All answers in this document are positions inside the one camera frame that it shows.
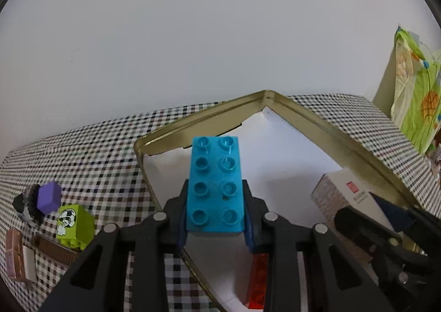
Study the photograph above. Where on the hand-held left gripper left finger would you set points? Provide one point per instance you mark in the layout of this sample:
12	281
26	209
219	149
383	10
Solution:
182	226

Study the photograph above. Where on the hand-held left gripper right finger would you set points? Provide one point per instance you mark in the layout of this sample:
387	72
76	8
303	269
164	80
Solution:
248	230

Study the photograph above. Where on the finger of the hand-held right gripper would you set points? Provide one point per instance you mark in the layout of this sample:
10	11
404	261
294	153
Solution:
392	212
361	226

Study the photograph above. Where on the speckled white small box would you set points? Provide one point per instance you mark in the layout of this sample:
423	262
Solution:
330	195

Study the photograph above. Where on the blue toy brick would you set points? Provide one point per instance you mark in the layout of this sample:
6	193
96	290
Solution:
213	195

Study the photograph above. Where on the green printed toy brick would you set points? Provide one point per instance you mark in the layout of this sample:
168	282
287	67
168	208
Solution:
79	227

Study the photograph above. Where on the gold metal tin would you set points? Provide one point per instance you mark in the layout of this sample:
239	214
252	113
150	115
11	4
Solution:
310	118

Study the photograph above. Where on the red translucent toy brick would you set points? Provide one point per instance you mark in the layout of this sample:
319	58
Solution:
257	284

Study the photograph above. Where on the white paper lining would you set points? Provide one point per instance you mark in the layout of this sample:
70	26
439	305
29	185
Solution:
275	146

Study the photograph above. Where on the checkered tablecloth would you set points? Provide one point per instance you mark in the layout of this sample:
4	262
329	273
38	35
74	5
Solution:
86	153

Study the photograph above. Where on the green printed cloth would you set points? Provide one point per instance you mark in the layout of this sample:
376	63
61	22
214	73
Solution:
420	91

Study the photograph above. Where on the brown toy strip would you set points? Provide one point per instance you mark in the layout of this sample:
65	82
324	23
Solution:
55	250

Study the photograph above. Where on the purple toy cube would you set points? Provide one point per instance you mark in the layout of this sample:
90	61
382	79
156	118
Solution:
48	196

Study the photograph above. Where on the black toy piece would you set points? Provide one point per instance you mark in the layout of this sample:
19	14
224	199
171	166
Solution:
22	206

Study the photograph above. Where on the brown toy brick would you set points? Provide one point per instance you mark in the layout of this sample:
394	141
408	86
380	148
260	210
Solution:
15	253

